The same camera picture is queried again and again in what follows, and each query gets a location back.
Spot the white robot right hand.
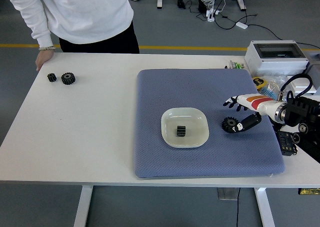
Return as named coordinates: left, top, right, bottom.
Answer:
left=223, top=94, right=278, bottom=133

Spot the person's right hand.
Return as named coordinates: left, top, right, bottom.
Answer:
left=35, top=46, right=56, bottom=72

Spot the large black gear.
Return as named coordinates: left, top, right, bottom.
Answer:
left=60, top=71, right=77, bottom=86
left=221, top=116, right=239, bottom=134

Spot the grey floor box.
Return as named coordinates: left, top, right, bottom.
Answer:
left=216, top=187, right=238, bottom=201

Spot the blue striped resistor bundle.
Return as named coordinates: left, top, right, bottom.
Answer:
left=259, top=84, right=280, bottom=99

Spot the yellow tape measure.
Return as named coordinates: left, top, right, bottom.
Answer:
left=252, top=77, right=267, bottom=90

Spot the clear plastic parts bag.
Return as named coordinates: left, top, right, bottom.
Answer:
left=259, top=75, right=292, bottom=98

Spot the black display controller module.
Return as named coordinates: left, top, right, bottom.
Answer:
left=276, top=130, right=300, bottom=157

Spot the blue-grey quilted mat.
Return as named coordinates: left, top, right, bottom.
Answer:
left=133, top=68, right=287, bottom=180

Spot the grey metal case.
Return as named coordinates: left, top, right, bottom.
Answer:
left=303, top=52, right=320, bottom=74

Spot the white square plate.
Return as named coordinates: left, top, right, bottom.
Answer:
left=160, top=107, right=210, bottom=149

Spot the yellow warning label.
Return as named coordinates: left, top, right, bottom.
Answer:
left=298, top=187, right=320, bottom=196

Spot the white power strip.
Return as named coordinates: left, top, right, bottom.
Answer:
left=205, top=8, right=221, bottom=22

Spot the white table leg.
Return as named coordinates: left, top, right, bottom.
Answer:
left=254, top=187, right=276, bottom=227
left=73, top=186, right=94, bottom=227

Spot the grey electrical enclosure box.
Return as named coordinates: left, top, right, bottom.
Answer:
left=244, top=39, right=311, bottom=77

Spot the white switch box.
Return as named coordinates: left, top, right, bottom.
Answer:
left=287, top=75, right=317, bottom=95

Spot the long black floor cable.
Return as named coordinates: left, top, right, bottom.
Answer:
left=214, top=11, right=320, bottom=52

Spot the black cable under table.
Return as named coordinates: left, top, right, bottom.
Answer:
left=234, top=187, right=241, bottom=227

